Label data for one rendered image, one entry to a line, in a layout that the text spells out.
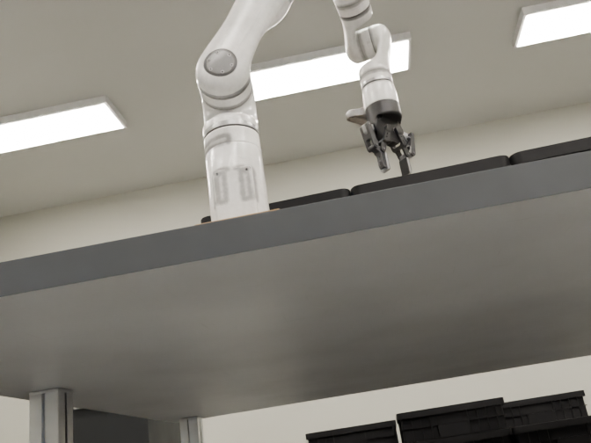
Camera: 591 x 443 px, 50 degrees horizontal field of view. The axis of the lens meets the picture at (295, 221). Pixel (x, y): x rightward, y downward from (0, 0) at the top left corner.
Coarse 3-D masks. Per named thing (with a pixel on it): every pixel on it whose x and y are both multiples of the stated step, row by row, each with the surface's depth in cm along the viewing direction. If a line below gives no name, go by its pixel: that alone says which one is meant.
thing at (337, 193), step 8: (320, 192) 121; (328, 192) 121; (336, 192) 120; (344, 192) 120; (288, 200) 122; (296, 200) 121; (304, 200) 121; (312, 200) 121; (320, 200) 121; (272, 208) 122; (280, 208) 122; (208, 216) 124
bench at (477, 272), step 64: (384, 192) 65; (448, 192) 64; (512, 192) 63; (576, 192) 62; (64, 256) 68; (128, 256) 67; (192, 256) 66; (256, 256) 66; (320, 256) 70; (384, 256) 73; (448, 256) 77; (512, 256) 81; (576, 256) 85; (0, 320) 75; (64, 320) 79; (128, 320) 83; (192, 320) 88; (256, 320) 94; (320, 320) 100; (384, 320) 107; (448, 320) 115; (512, 320) 125; (576, 320) 136; (0, 384) 111; (64, 384) 120; (128, 384) 130; (192, 384) 143; (256, 384) 158; (320, 384) 176; (384, 384) 200
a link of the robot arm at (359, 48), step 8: (368, 8) 136; (360, 16) 135; (368, 16) 136; (344, 24) 138; (352, 24) 136; (360, 24) 136; (344, 32) 140; (352, 32) 138; (360, 32) 141; (352, 40) 139; (360, 40) 140; (368, 40) 140; (352, 48) 141; (360, 48) 141; (368, 48) 140; (352, 56) 142; (360, 56) 142; (368, 56) 142
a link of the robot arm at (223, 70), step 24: (240, 0) 110; (264, 0) 110; (288, 0) 114; (240, 24) 107; (264, 24) 109; (216, 48) 105; (240, 48) 105; (216, 72) 103; (240, 72) 104; (216, 96) 105
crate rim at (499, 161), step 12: (504, 156) 117; (444, 168) 118; (456, 168) 118; (468, 168) 117; (480, 168) 117; (492, 168) 116; (384, 180) 120; (396, 180) 119; (408, 180) 119; (420, 180) 118; (360, 192) 120
